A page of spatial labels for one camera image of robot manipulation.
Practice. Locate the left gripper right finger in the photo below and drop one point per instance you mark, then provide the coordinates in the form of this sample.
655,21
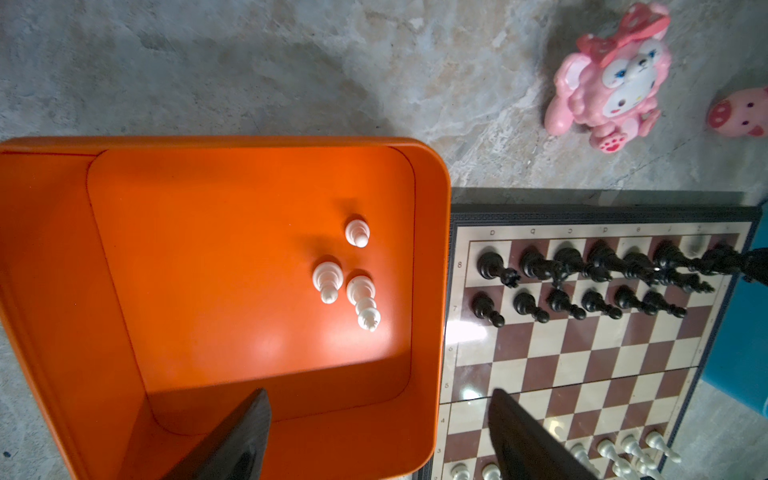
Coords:
523,448

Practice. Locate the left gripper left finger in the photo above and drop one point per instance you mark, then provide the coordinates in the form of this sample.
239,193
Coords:
235,449

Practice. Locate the chess board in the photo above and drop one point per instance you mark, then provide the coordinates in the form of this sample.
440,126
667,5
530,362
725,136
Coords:
596,320

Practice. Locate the orange plastic tray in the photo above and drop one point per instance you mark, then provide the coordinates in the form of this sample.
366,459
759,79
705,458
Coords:
149,285

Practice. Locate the white queen in tray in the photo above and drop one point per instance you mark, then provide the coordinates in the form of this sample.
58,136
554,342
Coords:
361,293

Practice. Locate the blue plastic tray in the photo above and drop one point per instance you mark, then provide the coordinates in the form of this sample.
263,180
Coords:
737,362

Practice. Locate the white pawn in tray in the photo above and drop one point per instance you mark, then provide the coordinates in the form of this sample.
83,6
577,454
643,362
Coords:
357,233

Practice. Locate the pink kitty toy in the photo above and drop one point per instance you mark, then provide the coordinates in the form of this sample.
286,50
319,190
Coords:
610,84

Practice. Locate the pink pig toy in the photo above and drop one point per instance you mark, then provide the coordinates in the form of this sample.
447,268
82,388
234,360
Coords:
742,113

